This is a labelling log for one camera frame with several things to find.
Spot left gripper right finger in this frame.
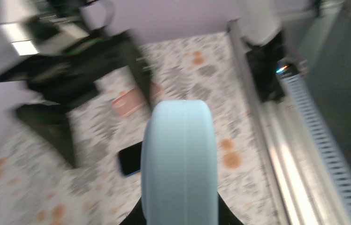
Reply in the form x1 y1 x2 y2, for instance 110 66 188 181
218 194 244 225

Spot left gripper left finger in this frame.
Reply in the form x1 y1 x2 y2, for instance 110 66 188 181
120 198 146 225

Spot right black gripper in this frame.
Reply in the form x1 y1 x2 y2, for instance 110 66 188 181
0 30 153 169

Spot pink phone case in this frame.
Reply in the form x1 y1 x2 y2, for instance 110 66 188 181
111 88 151 117

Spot floral patterned table mat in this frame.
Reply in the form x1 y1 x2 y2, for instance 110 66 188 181
0 33 278 225

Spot aluminium mounting rail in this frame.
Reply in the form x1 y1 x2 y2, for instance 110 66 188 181
227 20 342 225

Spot slotted grey cable duct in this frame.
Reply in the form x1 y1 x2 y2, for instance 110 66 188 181
281 75 351 225

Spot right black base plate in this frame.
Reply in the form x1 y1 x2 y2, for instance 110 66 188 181
242 31 300 102

